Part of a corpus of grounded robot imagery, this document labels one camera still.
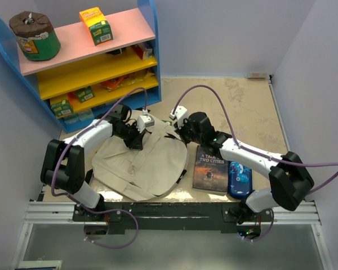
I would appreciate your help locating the small white orange label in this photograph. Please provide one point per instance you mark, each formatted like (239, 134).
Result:
(257, 75)

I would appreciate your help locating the blue wooden shelf unit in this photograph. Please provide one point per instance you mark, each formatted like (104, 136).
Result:
(33, 85)

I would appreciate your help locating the dark tale of two cities book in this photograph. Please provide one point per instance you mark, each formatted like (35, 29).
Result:
(210, 173)

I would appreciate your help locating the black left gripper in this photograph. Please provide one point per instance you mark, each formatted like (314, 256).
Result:
(136, 143)

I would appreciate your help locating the blue pencil case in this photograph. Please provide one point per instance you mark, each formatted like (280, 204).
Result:
(240, 180)

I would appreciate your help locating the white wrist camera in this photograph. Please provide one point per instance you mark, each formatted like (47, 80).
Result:
(179, 114)
(143, 122)

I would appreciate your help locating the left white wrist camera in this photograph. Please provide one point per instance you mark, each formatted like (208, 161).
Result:
(143, 122)

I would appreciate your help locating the brown green toilet roll pack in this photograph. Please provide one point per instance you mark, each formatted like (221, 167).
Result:
(35, 35)

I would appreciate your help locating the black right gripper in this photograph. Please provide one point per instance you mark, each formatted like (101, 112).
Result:
(180, 131)

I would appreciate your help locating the black object on shelf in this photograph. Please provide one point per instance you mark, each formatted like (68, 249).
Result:
(117, 52)

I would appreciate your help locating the beige canvas backpack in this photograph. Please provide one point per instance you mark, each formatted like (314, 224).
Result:
(142, 174)

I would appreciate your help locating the orange green sponge box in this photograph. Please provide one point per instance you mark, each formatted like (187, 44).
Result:
(97, 25)

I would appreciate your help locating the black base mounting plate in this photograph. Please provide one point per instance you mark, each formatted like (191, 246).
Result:
(169, 216)

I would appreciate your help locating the green sponge box middle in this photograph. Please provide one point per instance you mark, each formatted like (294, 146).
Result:
(84, 94)

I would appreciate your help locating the yellow snack bag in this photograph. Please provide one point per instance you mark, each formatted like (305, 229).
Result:
(136, 77)

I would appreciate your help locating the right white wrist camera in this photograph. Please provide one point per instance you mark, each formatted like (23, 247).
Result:
(179, 114)

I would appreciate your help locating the red white small box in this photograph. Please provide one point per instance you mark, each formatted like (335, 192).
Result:
(143, 50)

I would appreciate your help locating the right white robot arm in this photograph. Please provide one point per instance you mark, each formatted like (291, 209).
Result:
(289, 181)

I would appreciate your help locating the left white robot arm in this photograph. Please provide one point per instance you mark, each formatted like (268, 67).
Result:
(63, 167)

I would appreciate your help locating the orange snack packet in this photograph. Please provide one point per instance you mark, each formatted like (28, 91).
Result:
(112, 84)

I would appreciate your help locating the green sponge box left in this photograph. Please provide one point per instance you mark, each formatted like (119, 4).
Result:
(62, 108)

